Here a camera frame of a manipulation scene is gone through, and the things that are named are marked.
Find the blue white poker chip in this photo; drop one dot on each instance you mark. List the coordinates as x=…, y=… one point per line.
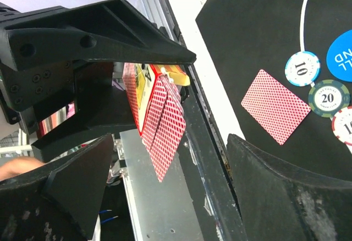
x=302, y=68

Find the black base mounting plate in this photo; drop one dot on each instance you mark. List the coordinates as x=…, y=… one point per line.
x=209, y=120

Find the red playing card box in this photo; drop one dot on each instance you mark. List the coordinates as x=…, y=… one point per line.
x=140, y=80

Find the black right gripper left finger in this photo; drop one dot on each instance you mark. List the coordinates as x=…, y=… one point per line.
x=60, y=200

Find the person in white shirt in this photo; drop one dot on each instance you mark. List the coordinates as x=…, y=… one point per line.
x=19, y=166

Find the red backed playing card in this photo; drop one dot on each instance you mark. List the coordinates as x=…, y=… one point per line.
x=276, y=109

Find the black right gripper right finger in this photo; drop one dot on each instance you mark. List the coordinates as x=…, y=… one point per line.
x=281, y=201

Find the black poker table mat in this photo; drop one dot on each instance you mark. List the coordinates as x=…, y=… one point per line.
x=246, y=36

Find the red backed card deck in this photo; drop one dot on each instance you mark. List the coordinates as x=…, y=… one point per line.
x=164, y=126

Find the red white poker chip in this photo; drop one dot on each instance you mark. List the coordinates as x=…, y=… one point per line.
x=342, y=125

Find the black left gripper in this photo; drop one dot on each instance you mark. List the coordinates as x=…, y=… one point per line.
x=42, y=51

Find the blue small blind button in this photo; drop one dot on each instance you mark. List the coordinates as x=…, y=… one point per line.
x=339, y=56

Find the green white poker chip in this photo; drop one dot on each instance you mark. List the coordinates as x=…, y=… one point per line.
x=327, y=97

